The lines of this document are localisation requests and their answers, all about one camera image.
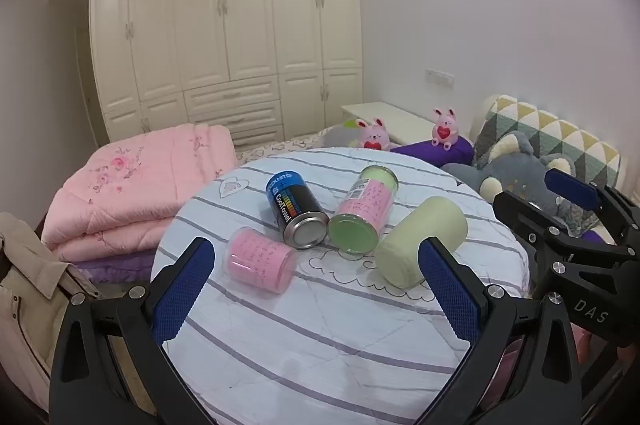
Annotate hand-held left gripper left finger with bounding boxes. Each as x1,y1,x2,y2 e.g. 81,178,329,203
48,236,219,425

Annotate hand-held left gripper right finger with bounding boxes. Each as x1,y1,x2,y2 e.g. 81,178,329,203
415,236,584,425

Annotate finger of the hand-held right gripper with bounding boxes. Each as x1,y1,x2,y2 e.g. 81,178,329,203
545,168,640,252
492,189,627,277

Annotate pale green cup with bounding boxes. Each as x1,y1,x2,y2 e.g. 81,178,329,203
375,196,469,290

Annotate small pink cup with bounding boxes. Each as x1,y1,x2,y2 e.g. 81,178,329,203
223,226,299,295

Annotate green and pink bottle cup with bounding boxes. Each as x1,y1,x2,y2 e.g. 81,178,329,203
327,165,400,256

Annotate grey plush bear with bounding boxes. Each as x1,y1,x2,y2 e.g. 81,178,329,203
440,131,607,237

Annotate triangle patterned cushion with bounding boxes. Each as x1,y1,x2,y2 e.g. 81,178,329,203
472,95,624,200

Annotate purple blanket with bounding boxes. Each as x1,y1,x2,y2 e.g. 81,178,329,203
65,252,162,302

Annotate purple pillow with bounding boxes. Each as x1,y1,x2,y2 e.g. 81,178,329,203
390,136,475,168

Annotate pink bunny plush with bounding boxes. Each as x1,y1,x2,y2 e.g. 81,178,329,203
354,117,394,152
431,107,460,150

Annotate pink floral quilt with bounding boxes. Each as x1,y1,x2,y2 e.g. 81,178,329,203
41,123,239,264

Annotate round table with striped cloth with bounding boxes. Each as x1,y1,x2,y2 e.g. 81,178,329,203
150,147,531,425

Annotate blue and black can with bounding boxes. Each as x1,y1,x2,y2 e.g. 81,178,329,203
265,171,331,251

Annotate beige jacket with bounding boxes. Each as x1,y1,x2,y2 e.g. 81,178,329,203
0,212,142,408

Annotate white nightstand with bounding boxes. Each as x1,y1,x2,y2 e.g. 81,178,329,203
341,101,444,146

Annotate patterned bed sheet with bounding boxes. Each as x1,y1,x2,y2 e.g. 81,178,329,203
235,132,332,166

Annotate grey pillow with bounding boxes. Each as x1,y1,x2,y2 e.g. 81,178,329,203
320,121,366,150

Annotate cream wardrobe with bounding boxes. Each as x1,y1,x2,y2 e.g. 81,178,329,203
89,0,365,146

